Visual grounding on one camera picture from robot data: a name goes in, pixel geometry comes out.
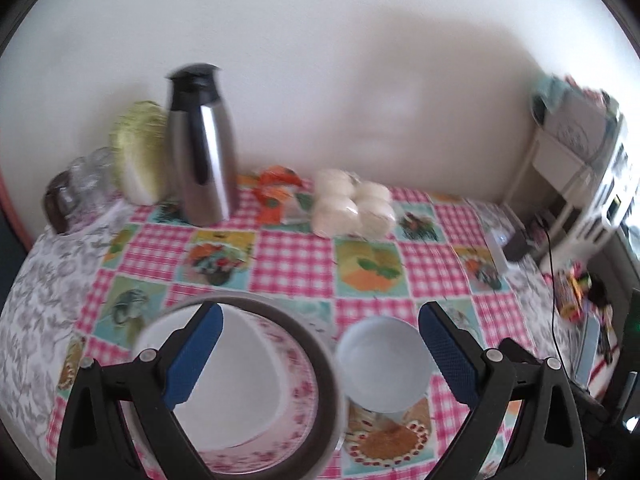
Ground small white bowl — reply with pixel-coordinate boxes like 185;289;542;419
335;316;436;413

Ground grey floral tablecloth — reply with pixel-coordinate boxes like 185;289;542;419
1;200;134;457

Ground colourful snack package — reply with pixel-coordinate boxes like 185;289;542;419
554;271;582;323

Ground white bowl red rim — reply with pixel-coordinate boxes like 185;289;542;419
133;302;294;451

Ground pink floral plate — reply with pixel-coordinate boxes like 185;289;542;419
199;314;318;476

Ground large metal basin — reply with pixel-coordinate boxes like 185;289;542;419
131;292;346;479

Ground black power adapter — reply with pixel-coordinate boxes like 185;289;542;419
502;231;536;263

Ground white power strip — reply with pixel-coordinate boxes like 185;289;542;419
485;229;510;274

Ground pink checkered picture tablecloth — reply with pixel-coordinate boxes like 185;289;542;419
44;173;612;480

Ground brown glass teapot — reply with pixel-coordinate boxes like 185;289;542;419
42;170;80;234

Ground clear drinking glass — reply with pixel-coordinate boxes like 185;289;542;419
68;146;118;217

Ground white side shelf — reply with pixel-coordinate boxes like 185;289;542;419
501;75;639;273

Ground stainless steel thermos jug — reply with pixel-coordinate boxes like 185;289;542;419
167;63;240;226

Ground napa cabbage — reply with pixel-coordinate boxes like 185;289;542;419
110;101;168;206

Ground orange snack packet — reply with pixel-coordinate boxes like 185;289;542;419
253;165;310;226

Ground bag of steamed buns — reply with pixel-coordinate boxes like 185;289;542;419
310;168;397;240

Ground black cable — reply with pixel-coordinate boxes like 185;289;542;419
534;213;576;361

